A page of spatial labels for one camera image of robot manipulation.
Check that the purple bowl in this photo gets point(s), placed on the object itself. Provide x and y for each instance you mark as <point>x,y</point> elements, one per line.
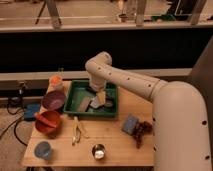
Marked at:
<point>53,100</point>

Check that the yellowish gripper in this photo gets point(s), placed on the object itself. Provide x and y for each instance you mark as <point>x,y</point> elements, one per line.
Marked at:
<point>101,95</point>

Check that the small dark round dish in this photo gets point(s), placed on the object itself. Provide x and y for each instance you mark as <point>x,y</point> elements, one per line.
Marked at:
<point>109,104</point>

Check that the wooden tongs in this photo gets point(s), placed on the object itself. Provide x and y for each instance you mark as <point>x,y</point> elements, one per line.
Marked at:
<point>78,131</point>

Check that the blue box on floor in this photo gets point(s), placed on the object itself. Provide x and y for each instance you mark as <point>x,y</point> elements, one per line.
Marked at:
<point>31,109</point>

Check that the brown brush block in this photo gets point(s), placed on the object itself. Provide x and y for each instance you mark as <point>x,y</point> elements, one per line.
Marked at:
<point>84,104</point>

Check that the blue plastic cup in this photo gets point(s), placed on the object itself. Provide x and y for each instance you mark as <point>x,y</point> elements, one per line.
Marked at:
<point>43,150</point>

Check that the black utensil in tray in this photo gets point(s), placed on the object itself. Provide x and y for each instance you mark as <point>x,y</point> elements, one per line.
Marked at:
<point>90,90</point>

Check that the green plastic tray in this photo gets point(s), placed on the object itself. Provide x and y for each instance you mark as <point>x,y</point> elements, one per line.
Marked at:
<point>77,92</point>

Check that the blue sponge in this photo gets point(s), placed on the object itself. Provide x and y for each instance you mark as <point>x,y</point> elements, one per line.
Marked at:
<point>129,124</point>

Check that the bunch of dark grapes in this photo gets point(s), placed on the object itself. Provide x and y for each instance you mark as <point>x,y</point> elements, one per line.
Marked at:
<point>140,129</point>

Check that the red bowl with handle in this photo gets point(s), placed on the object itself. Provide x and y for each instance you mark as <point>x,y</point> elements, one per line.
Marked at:
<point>47,122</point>

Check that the grey towel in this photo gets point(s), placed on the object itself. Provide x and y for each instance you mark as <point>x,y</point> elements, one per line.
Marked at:
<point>96,103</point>

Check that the small metal cup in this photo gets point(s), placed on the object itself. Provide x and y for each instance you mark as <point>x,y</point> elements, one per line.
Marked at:
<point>98,151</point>

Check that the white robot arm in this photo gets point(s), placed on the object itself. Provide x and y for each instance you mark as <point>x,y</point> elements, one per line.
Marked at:
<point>180,122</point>

